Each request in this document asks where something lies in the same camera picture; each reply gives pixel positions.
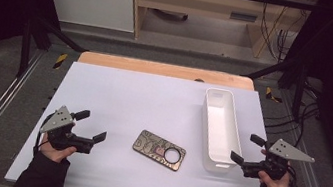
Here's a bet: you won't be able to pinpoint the left hand-held gripper cable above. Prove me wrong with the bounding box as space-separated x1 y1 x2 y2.
31 112 55 159

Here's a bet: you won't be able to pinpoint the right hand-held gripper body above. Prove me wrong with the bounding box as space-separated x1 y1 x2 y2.
239 133 318 187

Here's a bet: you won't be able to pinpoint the black floor cables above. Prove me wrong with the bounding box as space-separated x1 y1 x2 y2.
260 71 327 151

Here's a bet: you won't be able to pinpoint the white plastic bin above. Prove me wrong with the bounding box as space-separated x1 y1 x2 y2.
192 86 253 178

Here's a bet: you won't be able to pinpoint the light wooden desk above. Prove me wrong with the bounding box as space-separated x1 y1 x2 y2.
122 0 309 66

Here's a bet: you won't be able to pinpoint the bundle of hanging cables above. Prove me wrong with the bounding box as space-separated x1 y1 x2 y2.
253 0 312 66

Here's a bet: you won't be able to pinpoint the person's right hand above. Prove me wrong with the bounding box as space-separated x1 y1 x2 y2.
254 148 297 187

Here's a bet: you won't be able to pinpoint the black metal stand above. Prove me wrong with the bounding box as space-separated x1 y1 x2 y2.
235 48 313 121
14 13 93 88

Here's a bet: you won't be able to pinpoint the person's left hand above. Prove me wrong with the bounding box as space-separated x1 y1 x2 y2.
37 116 82 166

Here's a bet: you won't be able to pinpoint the cartoon print phone case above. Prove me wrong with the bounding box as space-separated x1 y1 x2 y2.
129 128 190 173

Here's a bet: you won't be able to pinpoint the wooden table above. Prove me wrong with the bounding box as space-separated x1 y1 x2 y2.
76 48 257 92

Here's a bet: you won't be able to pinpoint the yellow black striped tape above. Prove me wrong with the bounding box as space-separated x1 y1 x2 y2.
264 86 286 105
52 52 69 71

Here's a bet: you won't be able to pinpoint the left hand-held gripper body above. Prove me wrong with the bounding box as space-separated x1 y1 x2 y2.
37 101 99 156

